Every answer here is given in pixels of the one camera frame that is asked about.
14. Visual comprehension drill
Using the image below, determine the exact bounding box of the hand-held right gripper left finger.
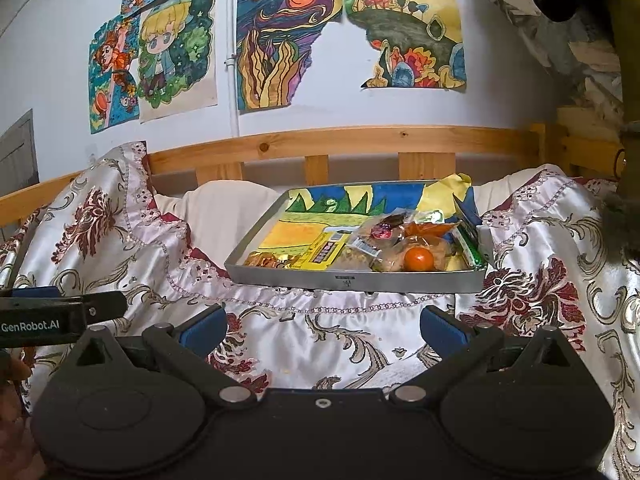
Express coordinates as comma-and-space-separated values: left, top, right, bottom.
61, 305, 256, 405

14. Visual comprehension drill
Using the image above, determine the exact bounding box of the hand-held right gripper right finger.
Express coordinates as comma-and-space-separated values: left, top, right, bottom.
390, 305, 583, 405

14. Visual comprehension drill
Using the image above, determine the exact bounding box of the small orange tangerine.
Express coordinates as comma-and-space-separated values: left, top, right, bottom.
404, 246, 435, 272

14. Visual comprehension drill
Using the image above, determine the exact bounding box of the green sausage stick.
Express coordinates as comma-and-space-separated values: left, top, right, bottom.
457, 227, 483, 268

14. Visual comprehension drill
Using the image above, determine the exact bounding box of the golden brown snack packet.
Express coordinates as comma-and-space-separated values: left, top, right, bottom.
245, 251, 301, 268

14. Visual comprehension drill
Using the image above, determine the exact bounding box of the orange snack packet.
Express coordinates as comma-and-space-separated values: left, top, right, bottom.
405, 220, 456, 248

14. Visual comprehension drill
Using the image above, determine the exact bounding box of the grey metal tray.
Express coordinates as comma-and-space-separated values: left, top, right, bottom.
223, 179, 493, 295

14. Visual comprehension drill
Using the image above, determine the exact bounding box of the clear nut bar packet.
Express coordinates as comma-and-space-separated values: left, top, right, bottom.
332, 232, 401, 271

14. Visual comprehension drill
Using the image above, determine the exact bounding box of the yellow snack packet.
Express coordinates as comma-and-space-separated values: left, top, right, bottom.
300, 227, 361, 268

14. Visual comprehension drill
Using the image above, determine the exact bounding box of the person's left hand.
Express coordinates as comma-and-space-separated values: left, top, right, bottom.
0, 350, 48, 480

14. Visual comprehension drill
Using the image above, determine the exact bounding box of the floral satin blanket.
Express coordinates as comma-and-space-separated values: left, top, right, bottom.
0, 141, 640, 480

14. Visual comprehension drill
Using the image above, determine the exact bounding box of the dragon drawing paper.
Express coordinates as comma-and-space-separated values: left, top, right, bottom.
245, 172, 476, 266

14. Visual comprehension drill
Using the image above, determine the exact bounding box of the orange-haired cartoon figure poster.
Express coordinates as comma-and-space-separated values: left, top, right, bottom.
89, 12, 142, 135

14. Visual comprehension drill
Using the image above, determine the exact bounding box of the blond cartoon figure poster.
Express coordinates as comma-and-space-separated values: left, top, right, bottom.
137, 0, 219, 123

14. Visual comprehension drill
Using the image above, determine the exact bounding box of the grey beige patterned cloth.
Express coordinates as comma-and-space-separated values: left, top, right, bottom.
475, 0, 626, 121

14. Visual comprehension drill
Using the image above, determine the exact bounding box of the hill landscape poster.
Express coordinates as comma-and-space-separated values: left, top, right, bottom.
341, 0, 468, 92

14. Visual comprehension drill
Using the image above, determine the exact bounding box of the olive green coat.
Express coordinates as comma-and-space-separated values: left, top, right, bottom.
600, 0, 640, 256

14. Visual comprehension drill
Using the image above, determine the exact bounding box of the grey wall panel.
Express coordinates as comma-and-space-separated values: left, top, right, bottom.
0, 109, 40, 196

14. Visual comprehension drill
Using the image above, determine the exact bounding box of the white wall pipe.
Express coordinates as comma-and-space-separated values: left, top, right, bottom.
224, 0, 242, 139

